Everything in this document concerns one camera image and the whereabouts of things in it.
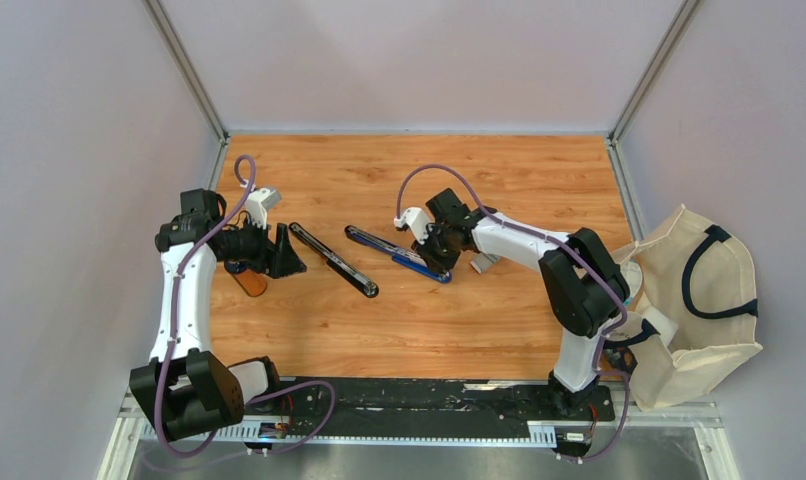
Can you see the black stapler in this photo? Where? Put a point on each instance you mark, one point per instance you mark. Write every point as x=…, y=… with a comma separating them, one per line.
x=333, y=260

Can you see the beige tote bag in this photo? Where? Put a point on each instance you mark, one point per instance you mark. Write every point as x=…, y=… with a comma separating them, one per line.
x=692, y=310

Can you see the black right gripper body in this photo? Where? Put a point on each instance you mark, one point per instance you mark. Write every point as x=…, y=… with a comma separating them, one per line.
x=441, y=241

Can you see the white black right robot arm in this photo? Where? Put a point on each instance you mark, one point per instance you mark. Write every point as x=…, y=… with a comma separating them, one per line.
x=585, y=286

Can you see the aluminium frame rail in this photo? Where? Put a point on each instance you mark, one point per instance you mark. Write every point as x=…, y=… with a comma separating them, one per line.
x=467, y=426

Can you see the blue stapler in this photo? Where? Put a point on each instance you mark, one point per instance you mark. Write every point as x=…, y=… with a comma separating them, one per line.
x=400, y=255

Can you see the small staple box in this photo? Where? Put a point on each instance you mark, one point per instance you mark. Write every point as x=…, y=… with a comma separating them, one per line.
x=483, y=262

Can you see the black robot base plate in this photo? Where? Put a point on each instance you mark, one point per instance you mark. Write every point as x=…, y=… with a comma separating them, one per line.
x=521, y=397

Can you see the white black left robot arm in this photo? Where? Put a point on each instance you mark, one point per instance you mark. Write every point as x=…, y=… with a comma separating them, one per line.
x=184, y=389

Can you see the orange round object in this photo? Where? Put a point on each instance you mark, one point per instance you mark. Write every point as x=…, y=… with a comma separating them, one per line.
x=253, y=284

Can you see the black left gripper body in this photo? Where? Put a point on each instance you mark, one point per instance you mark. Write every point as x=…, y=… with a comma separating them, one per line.
x=248, y=247

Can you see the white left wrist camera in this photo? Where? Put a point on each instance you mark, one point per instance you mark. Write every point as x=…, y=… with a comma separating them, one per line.
x=258, y=205

